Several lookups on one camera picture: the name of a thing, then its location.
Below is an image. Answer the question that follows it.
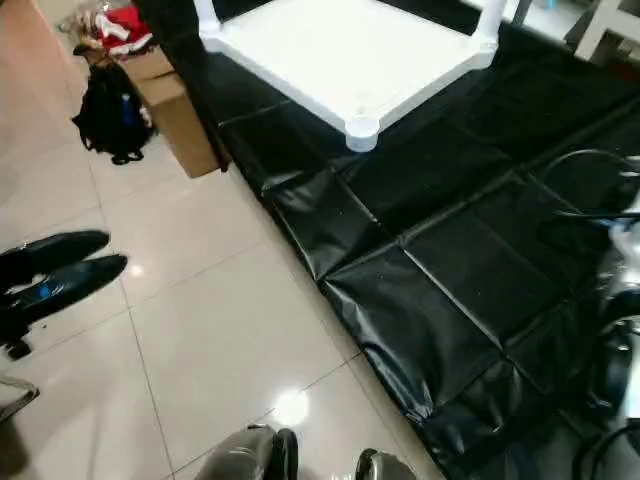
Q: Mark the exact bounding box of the grey robot leg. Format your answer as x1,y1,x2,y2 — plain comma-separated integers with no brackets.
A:
192,423,301,480
354,448,423,480

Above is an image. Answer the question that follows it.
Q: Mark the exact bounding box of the grey robot left leg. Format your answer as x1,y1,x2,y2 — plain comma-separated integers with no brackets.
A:
192,423,301,480

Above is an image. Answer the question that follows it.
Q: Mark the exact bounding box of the brown flat cardboard sheet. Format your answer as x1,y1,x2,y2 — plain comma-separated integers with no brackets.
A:
82,42,223,181

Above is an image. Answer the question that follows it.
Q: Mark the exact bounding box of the red and white cloth pile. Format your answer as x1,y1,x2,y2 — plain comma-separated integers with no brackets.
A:
72,0,157,63

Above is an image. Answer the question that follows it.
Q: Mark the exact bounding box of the grey robot right leg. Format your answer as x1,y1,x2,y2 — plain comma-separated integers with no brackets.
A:
354,448,423,480

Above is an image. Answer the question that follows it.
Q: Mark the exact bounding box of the black backpack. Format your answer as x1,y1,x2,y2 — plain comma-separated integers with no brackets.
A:
71,60,157,167

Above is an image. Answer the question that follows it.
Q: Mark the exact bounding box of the black work mat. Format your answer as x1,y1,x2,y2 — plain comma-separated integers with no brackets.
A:
135,0,640,480

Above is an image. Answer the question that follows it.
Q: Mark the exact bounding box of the white plastic table top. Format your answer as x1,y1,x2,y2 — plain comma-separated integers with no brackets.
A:
198,0,499,154

